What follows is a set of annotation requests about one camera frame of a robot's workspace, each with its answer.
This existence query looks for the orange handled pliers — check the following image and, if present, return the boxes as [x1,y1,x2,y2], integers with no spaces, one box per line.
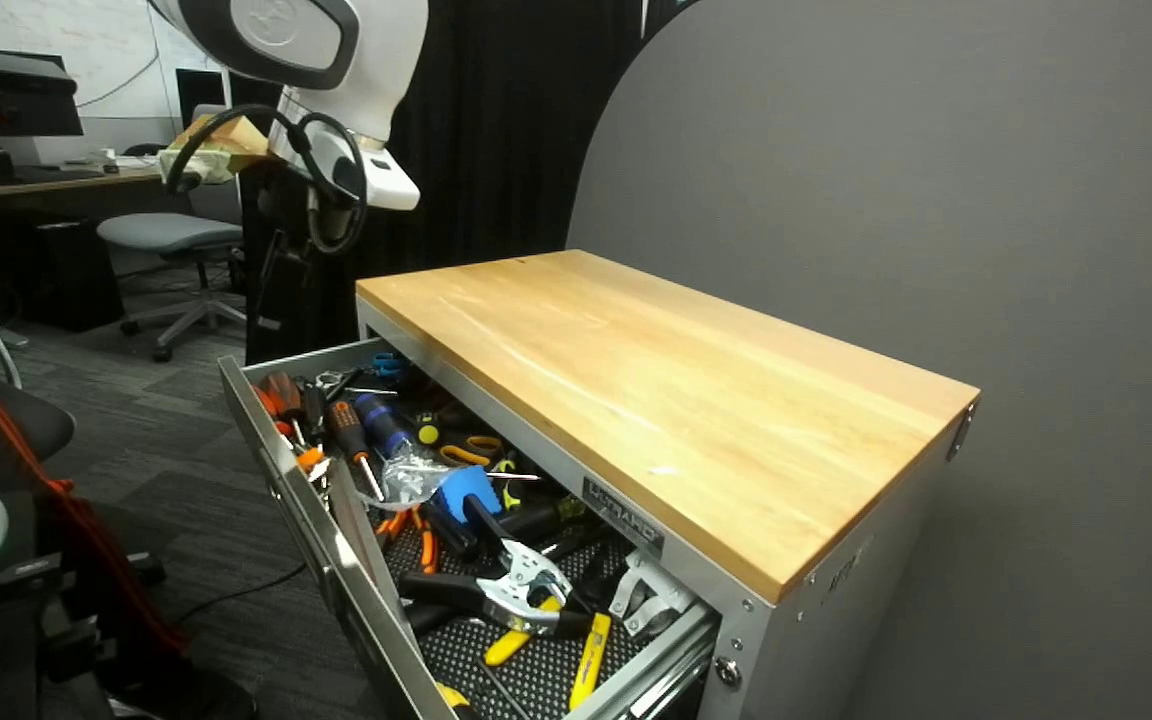
[372,507,441,574]

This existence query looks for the brown handled screwdriver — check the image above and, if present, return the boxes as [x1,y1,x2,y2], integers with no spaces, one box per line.
[326,401,384,501]

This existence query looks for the wooden cabinet top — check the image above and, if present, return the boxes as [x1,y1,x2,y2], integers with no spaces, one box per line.
[355,246,980,598]

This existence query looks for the grey metal tool cabinet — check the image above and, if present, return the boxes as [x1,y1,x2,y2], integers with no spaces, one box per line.
[352,243,984,720]

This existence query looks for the black curtain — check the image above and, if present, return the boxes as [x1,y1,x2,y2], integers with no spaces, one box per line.
[243,0,695,361]

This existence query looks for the dark wooden desk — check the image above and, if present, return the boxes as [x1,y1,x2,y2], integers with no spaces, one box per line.
[0,172,176,333]

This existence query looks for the yellow handled tool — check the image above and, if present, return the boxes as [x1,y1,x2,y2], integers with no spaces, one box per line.
[485,594,562,668]

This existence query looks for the grey office chair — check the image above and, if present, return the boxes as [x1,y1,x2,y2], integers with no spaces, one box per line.
[94,180,249,363]

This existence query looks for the red orange cable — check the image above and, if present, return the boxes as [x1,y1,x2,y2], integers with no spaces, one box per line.
[0,348,187,662]

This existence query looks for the black computer monitor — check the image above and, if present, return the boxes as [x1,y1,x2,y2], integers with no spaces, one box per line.
[0,48,79,137]

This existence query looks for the black yellow stubby screwdriver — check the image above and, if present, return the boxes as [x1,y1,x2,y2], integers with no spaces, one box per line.
[414,414,443,449]

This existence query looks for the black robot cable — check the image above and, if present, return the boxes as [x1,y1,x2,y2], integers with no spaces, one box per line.
[163,104,372,257]

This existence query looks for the blue handled screwdriver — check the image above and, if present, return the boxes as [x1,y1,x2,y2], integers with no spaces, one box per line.
[352,394,414,460]

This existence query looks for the red handled tool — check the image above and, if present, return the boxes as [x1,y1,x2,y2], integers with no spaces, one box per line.
[260,370,303,445]

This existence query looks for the yellow handled pliers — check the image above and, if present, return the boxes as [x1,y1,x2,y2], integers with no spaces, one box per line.
[569,613,613,713]

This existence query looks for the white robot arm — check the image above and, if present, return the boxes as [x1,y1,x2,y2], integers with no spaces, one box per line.
[146,0,429,211]

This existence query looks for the blue plastic tool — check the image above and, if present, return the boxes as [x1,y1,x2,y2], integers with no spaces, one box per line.
[437,464,499,523]

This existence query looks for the white black spring clamp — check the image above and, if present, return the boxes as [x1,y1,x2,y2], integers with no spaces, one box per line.
[465,501,570,636]

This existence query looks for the grey metal drawer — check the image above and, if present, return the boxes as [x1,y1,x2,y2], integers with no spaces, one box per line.
[218,338,710,720]

